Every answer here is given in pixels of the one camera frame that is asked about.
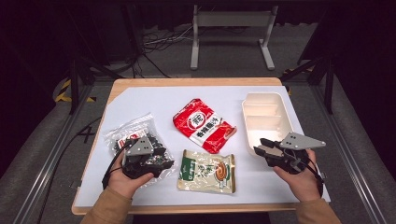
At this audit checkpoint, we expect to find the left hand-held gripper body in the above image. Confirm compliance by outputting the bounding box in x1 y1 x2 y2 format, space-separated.
120 135 163 180

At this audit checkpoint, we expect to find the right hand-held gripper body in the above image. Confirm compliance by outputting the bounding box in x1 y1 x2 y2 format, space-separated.
264 132 327 175

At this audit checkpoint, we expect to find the clear packet of dark snacks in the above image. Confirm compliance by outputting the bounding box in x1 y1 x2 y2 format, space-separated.
104 112 178 189

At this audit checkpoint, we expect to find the cream divided box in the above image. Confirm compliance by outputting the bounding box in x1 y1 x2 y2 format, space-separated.
241 91 295 157

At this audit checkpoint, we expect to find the beige green snack packet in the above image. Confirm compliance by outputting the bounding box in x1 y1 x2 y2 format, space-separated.
177 148 237 195

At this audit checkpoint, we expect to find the red snack packet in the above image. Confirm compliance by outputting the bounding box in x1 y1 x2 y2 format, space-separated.
172 98 238 155

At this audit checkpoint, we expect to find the person's left hand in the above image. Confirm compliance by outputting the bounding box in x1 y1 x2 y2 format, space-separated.
106 149 155 200

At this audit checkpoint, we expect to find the person's right hand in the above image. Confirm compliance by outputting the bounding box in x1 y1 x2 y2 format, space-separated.
273 148 323 203

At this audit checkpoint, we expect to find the white sheet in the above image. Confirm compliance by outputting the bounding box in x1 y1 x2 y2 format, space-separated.
74 85 332 209

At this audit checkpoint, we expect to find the black metal stand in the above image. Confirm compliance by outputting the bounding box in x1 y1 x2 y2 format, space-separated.
279 46 336 115
65 6 126 116

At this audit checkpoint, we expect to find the yellow black floor tape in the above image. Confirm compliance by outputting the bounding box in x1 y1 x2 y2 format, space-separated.
54 78 97 104

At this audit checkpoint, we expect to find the white metal stand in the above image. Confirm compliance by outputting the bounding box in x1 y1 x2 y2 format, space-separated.
190 4 279 71

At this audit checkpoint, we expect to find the right hand-held gripper cable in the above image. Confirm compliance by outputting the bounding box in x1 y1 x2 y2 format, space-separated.
305 157 325 198

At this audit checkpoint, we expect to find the hand-held gripper cable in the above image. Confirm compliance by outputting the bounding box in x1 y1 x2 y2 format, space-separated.
305 157 325 198
101 148 126 190

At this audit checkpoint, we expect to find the left hand-held gripper cable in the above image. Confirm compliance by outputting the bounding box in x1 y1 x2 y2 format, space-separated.
101 148 126 190

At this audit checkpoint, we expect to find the aluminium rail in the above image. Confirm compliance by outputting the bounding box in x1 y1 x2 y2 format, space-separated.
12 83 94 224
311 84 389 224

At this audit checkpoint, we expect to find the black floor cable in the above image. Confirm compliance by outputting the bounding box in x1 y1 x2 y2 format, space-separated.
36 116 103 224

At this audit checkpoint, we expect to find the bundle of floor cables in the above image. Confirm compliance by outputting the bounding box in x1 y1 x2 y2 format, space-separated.
142 25 194 52

